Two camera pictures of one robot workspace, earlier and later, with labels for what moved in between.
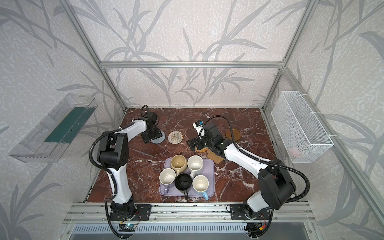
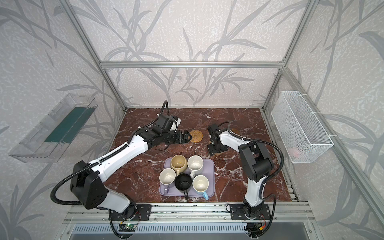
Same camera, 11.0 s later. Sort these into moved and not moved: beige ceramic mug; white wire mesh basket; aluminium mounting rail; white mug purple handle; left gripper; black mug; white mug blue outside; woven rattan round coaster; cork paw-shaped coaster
Moved: left gripper; cork paw-shaped coaster; woven rattan round coaster
Not moved: white mug purple handle; white mug blue outside; beige ceramic mug; white wire mesh basket; aluminium mounting rail; black mug
